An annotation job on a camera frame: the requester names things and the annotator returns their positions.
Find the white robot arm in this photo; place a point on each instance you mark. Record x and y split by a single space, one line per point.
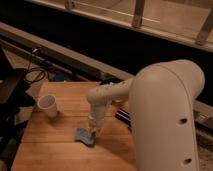
161 98

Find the white paper cup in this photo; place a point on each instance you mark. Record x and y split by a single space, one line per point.
48 105

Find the wooden railing frame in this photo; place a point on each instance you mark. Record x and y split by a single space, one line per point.
189 22

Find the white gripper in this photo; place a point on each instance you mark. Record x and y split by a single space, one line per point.
96 118

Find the metal rail beam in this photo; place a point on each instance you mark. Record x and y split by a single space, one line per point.
119 52

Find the black device at left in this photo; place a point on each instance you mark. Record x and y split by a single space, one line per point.
13 90

